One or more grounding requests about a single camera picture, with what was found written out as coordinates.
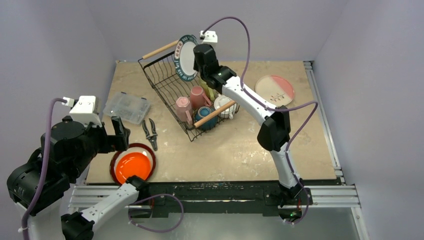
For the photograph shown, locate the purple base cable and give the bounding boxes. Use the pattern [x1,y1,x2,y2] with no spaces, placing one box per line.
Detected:
[127,194,185,233]

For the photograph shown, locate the dark red clear plate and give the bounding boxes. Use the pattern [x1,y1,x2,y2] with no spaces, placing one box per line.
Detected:
[109,143,157,185]

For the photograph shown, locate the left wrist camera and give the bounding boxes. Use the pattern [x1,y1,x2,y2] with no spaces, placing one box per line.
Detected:
[62,95,103,127]

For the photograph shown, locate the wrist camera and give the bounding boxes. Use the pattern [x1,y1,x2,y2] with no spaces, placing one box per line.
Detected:
[62,95,103,127]
[199,30,218,45]

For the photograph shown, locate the dusty pink mug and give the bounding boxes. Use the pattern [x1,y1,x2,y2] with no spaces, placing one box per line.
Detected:
[189,85,213,109]

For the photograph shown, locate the clear plastic screw box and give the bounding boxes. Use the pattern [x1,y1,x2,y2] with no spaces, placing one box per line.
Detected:
[102,92,151,125]

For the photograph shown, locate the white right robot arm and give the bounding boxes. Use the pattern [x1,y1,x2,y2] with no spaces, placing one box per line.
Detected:
[193,43,303,204]

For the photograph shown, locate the white cup with handle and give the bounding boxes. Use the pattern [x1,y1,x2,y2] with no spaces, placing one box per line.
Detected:
[213,95,238,120]

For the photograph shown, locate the black wire dish rack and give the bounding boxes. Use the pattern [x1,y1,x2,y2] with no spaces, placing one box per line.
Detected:
[137,39,241,143]

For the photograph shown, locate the green rimmed white plate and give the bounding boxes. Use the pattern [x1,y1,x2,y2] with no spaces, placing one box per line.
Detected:
[173,34,198,82]

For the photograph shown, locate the yellow-green mug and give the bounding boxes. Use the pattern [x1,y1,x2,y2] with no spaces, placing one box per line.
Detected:
[199,79,216,102]

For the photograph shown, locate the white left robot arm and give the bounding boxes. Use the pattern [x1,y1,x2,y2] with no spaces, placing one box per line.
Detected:
[6,116,149,240]

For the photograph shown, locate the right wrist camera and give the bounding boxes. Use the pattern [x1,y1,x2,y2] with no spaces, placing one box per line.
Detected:
[199,30,218,45]

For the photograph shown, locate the black pliers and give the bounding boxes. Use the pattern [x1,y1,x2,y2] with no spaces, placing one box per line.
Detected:
[141,118,158,151]

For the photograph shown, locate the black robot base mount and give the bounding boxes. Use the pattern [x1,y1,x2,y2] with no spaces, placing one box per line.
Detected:
[128,180,313,221]

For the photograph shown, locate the light pink mug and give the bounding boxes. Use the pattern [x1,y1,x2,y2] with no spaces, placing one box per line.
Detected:
[175,96,193,125]

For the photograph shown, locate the orange plate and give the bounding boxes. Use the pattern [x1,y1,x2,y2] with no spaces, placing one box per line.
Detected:
[114,152,152,184]

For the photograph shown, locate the dark blue beige bowl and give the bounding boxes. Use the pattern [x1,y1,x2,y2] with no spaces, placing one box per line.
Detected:
[194,105,219,131]

